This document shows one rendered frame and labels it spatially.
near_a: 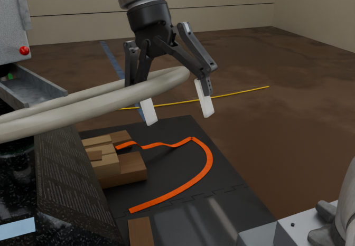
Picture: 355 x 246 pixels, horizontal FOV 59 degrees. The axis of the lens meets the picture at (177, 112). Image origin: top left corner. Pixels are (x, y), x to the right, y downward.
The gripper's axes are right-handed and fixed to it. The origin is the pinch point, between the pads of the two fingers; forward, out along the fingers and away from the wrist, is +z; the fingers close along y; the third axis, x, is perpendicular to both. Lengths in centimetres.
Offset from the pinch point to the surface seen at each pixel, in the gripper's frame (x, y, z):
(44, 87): -12, 54, -12
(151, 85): 6.8, -1.3, -6.9
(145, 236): -55, 80, 75
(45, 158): -15, 74, 13
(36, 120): 21.9, 9.0, -7.3
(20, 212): 8, 55, 19
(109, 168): -86, 125, 51
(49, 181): -8, 63, 18
